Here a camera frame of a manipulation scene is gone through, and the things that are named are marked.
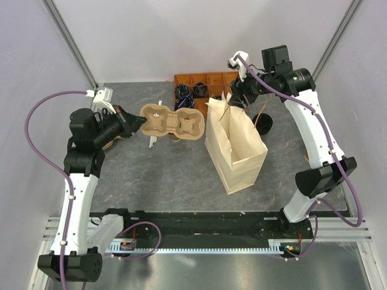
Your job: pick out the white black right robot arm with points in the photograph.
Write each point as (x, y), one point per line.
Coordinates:
(329, 165)

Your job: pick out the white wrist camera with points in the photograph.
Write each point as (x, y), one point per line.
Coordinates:
(101, 99)
(239, 62)

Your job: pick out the kraft paper bag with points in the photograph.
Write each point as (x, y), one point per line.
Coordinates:
(234, 145)

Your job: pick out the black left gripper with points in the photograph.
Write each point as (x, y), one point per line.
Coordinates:
(127, 121)

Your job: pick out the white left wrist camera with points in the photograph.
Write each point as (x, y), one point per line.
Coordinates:
(101, 99)

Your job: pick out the orange compartment tray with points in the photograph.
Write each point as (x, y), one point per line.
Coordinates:
(217, 82)

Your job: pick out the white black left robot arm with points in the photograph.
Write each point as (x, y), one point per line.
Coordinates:
(76, 255)

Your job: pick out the brown black coiled band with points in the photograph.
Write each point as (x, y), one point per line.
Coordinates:
(200, 90)

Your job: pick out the dark coiled band left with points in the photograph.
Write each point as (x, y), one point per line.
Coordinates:
(182, 90)

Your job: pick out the brown pulp cup carrier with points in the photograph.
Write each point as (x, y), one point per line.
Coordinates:
(185, 123)
(109, 144)

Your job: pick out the black lid stack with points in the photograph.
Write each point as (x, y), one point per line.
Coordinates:
(263, 123)

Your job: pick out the stack of paper cups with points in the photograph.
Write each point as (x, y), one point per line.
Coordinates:
(306, 155)

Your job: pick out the single paper cup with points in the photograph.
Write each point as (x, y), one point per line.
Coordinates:
(173, 137)

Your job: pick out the white straw pack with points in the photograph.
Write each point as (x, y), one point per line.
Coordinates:
(153, 139)

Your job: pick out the white slotted cable duct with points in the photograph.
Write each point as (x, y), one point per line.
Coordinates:
(119, 247)

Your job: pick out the blue striped coiled band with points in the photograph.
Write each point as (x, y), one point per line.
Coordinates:
(184, 102)

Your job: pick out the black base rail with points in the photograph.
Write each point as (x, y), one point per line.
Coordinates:
(212, 229)

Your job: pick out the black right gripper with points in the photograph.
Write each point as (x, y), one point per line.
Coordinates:
(237, 88)

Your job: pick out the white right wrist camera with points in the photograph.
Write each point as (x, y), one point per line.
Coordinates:
(239, 62)

